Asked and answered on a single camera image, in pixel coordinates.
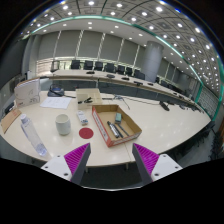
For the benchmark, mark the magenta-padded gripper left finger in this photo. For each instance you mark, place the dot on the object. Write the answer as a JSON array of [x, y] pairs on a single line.
[[77, 159]]

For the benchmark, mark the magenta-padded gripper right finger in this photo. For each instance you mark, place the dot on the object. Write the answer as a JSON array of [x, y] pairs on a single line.
[[146, 159]]

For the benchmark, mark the clear plastic water bottle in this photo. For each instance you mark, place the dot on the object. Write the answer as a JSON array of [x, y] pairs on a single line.
[[32, 135]]

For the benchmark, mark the flat round red coaster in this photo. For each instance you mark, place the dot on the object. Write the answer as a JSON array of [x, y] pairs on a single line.
[[86, 133]]

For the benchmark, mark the white ceramic cup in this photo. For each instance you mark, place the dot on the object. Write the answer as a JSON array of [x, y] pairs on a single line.
[[63, 126]]

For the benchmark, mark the black marker pen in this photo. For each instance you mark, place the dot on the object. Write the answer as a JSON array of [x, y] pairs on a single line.
[[122, 129], [113, 129]]

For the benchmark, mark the small white packet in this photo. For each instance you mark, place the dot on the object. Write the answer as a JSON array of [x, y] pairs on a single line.
[[82, 117]]

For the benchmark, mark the open cardboard box, red side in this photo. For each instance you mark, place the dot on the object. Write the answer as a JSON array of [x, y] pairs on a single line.
[[106, 128]]

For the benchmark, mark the green whiteboard eraser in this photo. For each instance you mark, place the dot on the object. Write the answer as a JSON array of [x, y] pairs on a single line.
[[118, 117]]

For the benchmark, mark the black table microphone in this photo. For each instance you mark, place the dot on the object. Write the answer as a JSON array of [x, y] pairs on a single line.
[[164, 106]]

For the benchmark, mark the black clip in small box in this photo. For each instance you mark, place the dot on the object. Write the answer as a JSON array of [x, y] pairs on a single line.
[[87, 100]]

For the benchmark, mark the white paper sheet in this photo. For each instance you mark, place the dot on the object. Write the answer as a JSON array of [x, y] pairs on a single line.
[[56, 102]]

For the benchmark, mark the small tan cardboard box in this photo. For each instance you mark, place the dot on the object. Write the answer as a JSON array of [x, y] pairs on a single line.
[[87, 93]]

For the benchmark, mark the flat brown cardboard piece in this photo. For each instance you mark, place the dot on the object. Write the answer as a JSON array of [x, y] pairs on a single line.
[[10, 120]]

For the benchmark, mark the white printed cardboard box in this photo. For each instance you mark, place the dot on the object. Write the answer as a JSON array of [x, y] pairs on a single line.
[[27, 93]]

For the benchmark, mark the black box-shaped device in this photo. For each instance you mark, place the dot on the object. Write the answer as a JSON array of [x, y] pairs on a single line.
[[8, 107]]

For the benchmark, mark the row of black office chairs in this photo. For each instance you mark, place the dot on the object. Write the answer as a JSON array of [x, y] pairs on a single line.
[[109, 67]]

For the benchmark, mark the group of ceiling lights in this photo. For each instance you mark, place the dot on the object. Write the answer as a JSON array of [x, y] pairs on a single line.
[[144, 14]]

